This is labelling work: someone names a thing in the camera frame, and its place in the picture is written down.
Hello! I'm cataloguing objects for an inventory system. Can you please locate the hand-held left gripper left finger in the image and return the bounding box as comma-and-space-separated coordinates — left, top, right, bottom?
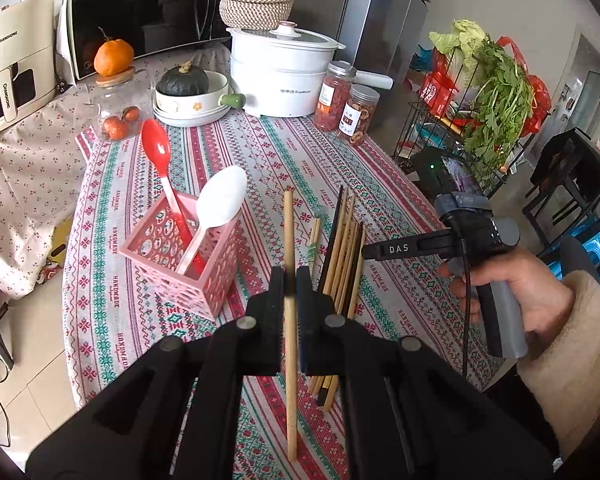
26, 266, 287, 480

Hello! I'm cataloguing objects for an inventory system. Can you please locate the bunch of leafy greens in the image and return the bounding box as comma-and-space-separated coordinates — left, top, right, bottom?
462, 35, 536, 186

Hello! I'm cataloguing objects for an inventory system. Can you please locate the jar of dried fruit slices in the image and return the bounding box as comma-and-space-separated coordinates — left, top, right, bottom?
337, 85, 381, 146

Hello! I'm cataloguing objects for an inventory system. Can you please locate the black microwave oven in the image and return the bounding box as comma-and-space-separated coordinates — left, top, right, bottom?
66, 0, 241, 81

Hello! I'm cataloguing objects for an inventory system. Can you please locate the bunch of mixed chopsticks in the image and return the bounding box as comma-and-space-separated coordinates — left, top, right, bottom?
305, 185, 367, 412

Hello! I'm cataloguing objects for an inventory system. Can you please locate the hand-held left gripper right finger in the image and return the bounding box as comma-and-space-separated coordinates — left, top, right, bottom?
296, 266, 557, 480

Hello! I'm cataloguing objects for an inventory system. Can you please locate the woven lidded basket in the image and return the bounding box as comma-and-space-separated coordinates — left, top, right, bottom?
218, 0, 297, 28

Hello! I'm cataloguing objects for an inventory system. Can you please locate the glass jar wooden lid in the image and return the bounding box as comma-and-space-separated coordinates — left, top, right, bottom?
87, 67, 153, 142

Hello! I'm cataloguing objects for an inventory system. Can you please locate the person's right forearm cream sleeve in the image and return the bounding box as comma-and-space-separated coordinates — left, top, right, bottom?
516, 270, 600, 462

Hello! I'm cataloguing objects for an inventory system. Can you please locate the black wire rack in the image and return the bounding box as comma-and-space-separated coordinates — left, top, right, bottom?
392, 50, 538, 196

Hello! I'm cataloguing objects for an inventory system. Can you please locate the teal plastic bag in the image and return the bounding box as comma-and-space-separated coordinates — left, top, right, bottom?
411, 45, 436, 73

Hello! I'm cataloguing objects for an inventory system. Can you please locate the napa cabbage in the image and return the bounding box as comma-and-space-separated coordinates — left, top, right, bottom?
428, 19, 491, 86

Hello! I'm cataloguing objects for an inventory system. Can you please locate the red white carton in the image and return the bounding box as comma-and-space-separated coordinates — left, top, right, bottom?
419, 71, 458, 116

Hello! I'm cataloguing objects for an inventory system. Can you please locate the cream air fryer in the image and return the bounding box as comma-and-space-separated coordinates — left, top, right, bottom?
0, 0, 58, 135

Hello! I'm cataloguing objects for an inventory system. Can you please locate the red plastic bag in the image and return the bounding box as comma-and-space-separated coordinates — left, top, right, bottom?
495, 35, 552, 136

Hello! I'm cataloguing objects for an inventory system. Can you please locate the jar of red dried fruit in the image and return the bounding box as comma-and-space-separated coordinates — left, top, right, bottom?
314, 61, 357, 133

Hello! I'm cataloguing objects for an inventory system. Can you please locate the blue plastic stool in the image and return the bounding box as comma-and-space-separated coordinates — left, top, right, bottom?
537, 215, 600, 281

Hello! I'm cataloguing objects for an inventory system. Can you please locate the white plastic spoon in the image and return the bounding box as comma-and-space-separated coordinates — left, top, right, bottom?
176, 166, 248, 276

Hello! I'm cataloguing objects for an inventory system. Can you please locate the person's right hand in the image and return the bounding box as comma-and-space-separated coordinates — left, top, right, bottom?
437, 247, 578, 335

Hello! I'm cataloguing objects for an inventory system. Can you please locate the dark green kabocha squash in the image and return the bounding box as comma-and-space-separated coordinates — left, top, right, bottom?
157, 60, 210, 97

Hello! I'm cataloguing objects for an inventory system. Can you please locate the red plastic spoon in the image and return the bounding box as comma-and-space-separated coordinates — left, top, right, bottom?
140, 119, 206, 276

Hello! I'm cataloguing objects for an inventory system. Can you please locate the pink plastic utensil basket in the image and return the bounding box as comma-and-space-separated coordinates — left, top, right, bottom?
120, 190, 243, 321

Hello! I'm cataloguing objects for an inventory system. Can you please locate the light wooden chopstick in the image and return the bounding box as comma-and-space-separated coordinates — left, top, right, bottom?
282, 189, 299, 462

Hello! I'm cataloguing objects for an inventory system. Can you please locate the white cherry print cloth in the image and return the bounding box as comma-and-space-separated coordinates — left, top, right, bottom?
0, 42, 231, 301

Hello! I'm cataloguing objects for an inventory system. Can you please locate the black chair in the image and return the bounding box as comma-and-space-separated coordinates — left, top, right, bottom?
522, 127, 600, 261

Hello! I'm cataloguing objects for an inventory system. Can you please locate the teal packet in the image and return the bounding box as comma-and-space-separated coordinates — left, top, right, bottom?
416, 122, 455, 144

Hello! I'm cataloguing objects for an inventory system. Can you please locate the large orange with stem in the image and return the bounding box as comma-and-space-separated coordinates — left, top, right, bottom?
93, 27, 135, 77

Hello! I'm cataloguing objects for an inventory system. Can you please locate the white floral ceramic pot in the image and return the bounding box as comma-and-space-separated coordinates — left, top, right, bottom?
152, 71, 247, 128

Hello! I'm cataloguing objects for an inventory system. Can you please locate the white electric cooking pot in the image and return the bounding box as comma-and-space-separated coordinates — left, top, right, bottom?
226, 21, 393, 118

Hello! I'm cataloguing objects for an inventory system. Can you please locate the patterned red green tablecloth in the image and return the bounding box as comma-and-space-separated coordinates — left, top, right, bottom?
62, 105, 506, 480

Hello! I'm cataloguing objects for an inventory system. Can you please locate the white door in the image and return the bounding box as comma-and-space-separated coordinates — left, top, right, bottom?
562, 24, 600, 136

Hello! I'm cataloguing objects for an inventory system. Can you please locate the person's dark clothing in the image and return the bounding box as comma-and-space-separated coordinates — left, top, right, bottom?
482, 360, 566, 466

